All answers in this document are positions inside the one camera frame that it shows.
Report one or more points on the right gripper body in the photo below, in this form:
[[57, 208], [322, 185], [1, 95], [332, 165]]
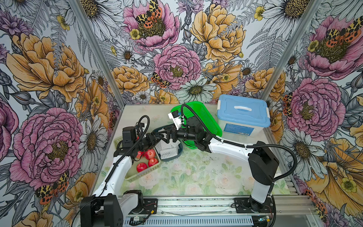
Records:
[[183, 133]]

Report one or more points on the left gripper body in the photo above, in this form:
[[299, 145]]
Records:
[[147, 143]]

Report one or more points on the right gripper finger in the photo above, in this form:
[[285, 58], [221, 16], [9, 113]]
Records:
[[171, 139], [165, 130]]

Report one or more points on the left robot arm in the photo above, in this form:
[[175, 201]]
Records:
[[104, 208]]

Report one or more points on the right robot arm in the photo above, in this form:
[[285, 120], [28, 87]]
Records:
[[262, 161]]

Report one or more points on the dark teal plastic tub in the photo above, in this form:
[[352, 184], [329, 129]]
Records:
[[180, 152]]

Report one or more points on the bright green plastic basket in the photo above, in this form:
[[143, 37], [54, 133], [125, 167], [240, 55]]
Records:
[[207, 118]]

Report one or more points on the pale green perforated basket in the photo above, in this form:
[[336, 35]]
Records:
[[133, 174]]

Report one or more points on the blue lidded storage box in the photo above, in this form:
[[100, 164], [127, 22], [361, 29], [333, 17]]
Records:
[[242, 115]]

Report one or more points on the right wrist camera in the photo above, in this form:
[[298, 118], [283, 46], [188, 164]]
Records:
[[177, 119]]

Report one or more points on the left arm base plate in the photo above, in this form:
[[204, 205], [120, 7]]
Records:
[[150, 206]]

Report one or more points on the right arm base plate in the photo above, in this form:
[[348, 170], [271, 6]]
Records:
[[243, 205]]

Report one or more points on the aluminium front rail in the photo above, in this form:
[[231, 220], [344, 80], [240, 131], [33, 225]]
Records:
[[219, 211]]

